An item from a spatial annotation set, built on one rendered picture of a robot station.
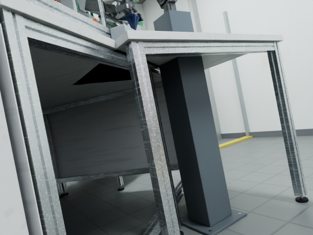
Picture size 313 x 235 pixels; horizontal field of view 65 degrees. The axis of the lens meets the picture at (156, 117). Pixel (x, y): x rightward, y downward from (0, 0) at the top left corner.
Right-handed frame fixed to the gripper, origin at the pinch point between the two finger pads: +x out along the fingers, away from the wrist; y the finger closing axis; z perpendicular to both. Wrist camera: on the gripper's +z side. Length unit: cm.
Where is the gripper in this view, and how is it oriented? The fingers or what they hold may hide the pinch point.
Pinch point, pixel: (132, 24)
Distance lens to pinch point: 123.3
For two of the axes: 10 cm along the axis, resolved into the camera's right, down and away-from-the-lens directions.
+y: -3.3, 0.8, -9.4
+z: -9.2, 1.9, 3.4
